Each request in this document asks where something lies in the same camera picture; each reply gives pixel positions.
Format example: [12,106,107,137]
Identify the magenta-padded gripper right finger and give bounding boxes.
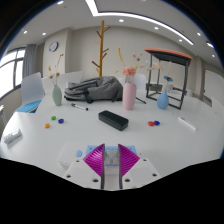
[117,143,162,191]

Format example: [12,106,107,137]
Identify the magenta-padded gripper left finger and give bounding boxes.
[62,143,107,191]

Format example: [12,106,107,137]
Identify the white power strip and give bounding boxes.
[57,141,141,169]

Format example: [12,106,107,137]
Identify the black rectangular case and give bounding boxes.
[98,110,130,132]

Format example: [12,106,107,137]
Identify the black and white marker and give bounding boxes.
[70,102,90,112]

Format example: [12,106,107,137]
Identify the thin black pen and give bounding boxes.
[135,97,148,105]

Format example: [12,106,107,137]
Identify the pink vase with flowers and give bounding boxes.
[114,47,156,111]

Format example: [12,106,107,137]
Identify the blue vase with flowers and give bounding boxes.
[153,59,175,110]

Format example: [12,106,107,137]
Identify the plain white remote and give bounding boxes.
[177,116,198,132]

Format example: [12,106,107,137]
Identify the grey backpack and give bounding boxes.
[63,75,124,104]

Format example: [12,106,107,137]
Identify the green vase with dried stems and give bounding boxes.
[47,53,65,107]

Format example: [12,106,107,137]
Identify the white remote with coloured buttons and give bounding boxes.
[3,128,24,148]

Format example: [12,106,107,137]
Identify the white chair with blue cushion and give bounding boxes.
[13,71,46,114]

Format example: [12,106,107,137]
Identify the wooden coat stand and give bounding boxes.
[91,19,112,78]

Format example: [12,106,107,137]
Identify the grey curtain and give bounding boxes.
[22,43,38,88]

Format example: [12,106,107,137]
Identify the window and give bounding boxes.
[0,47,28,99]

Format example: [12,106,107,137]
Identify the round ceiling spotlights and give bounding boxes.
[21,0,218,59]

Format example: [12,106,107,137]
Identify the ceiling light strip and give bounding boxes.
[84,0,195,46]

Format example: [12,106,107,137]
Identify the white wall board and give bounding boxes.
[203,69,224,108]

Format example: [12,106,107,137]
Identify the black frame orange-topped table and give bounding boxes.
[144,47,194,111]

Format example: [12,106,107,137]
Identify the round wall clock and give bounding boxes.
[48,41,59,53]

